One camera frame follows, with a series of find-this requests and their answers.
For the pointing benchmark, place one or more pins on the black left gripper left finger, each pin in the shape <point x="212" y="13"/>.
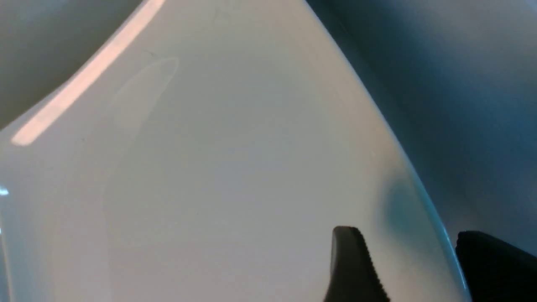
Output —
<point x="352" y="274"/>

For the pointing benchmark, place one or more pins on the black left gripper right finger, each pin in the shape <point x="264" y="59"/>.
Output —
<point x="494" y="270"/>

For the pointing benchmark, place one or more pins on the white square rice plate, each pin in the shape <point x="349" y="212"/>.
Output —
<point x="204" y="153"/>

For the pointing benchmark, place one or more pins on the black serving tray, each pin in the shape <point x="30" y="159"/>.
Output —
<point x="456" y="81"/>

